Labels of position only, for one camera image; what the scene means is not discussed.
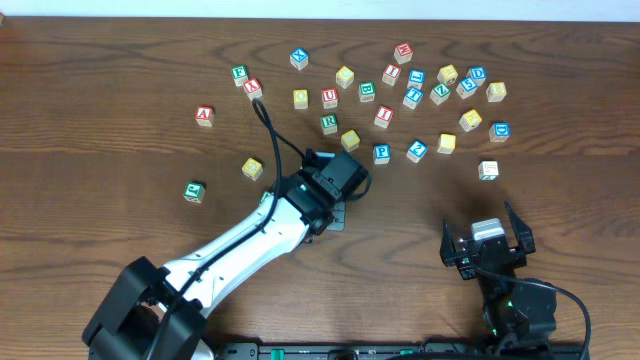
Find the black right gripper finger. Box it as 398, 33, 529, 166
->
505, 202, 536, 254
439, 221, 457, 267

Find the green R wooden block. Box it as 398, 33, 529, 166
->
320, 114, 338, 135

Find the green N wooden block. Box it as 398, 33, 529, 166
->
259, 191, 272, 204

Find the red i block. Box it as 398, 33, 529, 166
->
382, 64, 401, 86
374, 106, 394, 129

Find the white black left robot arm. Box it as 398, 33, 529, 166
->
82, 151, 371, 360

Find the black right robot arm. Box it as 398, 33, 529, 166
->
440, 205, 557, 357

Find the yellow block lower middle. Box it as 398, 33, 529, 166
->
341, 130, 361, 152

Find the blue P wooden block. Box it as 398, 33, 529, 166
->
373, 144, 391, 165

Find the green 7 wooden block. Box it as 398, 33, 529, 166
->
478, 161, 499, 181

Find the yellow 2 wooden block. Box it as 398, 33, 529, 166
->
242, 158, 264, 181

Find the red U block upper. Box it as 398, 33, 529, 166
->
321, 88, 339, 109

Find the yellow O wooden block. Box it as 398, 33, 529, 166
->
293, 89, 309, 110

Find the blue 2 wooden block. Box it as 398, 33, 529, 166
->
406, 140, 428, 163

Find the green B wooden block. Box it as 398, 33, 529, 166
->
358, 81, 376, 102

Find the yellow block upper middle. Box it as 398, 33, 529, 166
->
336, 66, 355, 89

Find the blue D block near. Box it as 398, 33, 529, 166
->
489, 122, 511, 143

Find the blue d block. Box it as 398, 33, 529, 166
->
466, 66, 487, 86
489, 122, 511, 143

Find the yellow S wooden block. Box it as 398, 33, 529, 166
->
437, 133, 456, 154

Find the red X wooden block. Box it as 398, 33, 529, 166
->
242, 78, 263, 101

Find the blue T wooden block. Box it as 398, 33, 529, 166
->
403, 86, 424, 110

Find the blue X wooden block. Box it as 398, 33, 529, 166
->
290, 48, 309, 71

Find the yellow block with picture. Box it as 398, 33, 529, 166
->
459, 109, 482, 132

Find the green J wooden block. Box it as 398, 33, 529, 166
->
183, 182, 206, 203

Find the blue L wooden block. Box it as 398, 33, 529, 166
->
407, 69, 426, 90

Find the green F wooden block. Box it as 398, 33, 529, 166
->
231, 64, 249, 87

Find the red A wooden block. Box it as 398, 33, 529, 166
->
195, 106, 215, 127

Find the green Z wooden block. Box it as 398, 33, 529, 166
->
430, 83, 451, 105

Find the yellow 8 wooden block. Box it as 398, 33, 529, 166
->
486, 82, 508, 103

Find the red H wooden block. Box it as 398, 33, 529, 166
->
394, 42, 414, 65

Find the blue 5 wooden block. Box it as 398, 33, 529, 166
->
456, 77, 478, 99

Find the yellow block near Z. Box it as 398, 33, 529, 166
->
437, 64, 458, 86

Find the blue D block far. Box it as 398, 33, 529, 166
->
466, 66, 487, 86

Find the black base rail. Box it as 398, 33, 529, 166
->
213, 341, 581, 360

